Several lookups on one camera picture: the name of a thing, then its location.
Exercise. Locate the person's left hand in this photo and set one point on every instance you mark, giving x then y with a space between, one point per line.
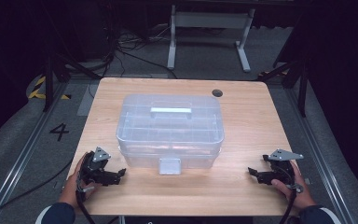
71 186

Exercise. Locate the grey metal desk frame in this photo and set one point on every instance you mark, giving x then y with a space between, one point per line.
209 20

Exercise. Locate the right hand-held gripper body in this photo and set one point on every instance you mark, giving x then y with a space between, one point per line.
281 169

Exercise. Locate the person's right hand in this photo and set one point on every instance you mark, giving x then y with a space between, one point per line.
301 193

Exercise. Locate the clear plastic storage box base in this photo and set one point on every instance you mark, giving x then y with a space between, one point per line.
143 160

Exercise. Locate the metal floor rail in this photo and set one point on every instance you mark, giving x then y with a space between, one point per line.
28 149
317 146

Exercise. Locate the black tripod stand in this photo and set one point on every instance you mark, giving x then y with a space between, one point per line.
49 84
301 81

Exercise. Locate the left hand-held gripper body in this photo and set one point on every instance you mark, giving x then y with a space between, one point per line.
94 169

